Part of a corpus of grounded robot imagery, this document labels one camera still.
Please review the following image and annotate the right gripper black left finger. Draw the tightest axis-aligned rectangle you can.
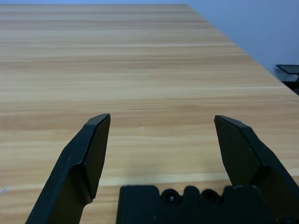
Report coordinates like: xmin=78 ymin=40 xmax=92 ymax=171
xmin=25 ymin=113 xmax=111 ymax=224

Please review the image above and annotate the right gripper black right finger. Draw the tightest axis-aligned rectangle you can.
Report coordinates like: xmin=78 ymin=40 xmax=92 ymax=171
xmin=214 ymin=115 xmax=299 ymax=221

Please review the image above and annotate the black flat floor object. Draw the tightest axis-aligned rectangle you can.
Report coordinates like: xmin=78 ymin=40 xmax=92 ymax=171
xmin=275 ymin=64 xmax=299 ymax=95

